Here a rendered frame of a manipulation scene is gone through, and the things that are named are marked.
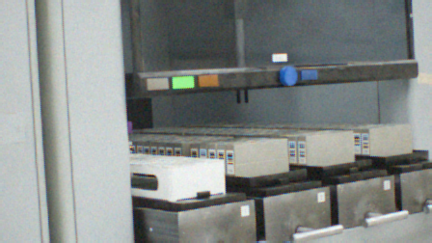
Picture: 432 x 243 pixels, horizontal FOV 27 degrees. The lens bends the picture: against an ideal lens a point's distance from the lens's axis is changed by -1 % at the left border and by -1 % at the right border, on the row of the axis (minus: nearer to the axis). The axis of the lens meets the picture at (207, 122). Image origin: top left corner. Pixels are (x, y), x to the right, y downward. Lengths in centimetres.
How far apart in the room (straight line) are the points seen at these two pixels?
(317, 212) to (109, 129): 35
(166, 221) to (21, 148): 22
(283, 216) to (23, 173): 39
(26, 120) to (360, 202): 56
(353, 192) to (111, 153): 41
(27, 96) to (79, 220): 18
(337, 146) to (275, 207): 24
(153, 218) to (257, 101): 77
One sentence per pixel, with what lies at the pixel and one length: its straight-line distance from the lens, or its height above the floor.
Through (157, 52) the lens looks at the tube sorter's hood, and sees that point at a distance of 129.
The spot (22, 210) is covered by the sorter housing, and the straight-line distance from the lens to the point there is 120.
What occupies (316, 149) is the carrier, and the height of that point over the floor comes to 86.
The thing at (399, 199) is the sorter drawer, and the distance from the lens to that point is 154.
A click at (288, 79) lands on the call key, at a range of 141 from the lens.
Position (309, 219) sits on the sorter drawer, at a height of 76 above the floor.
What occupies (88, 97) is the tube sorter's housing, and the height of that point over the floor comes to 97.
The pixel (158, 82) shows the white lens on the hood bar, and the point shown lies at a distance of 127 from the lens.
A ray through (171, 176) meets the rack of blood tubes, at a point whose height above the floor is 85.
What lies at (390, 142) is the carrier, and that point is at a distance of 162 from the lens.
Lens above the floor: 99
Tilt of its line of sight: 3 degrees down
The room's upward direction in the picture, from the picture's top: 3 degrees counter-clockwise
